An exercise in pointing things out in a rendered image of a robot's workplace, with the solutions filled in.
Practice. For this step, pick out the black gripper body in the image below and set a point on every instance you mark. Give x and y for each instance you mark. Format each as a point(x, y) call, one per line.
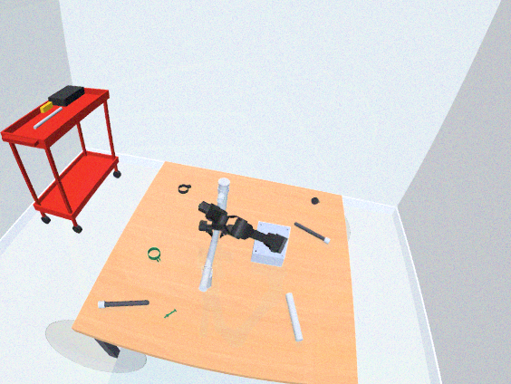
point(204, 226)

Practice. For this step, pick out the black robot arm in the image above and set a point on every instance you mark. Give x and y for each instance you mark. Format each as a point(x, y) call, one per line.
point(241, 229)

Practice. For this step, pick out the black rod with grey end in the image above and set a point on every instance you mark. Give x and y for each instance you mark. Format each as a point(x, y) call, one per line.
point(103, 304)
point(310, 231)

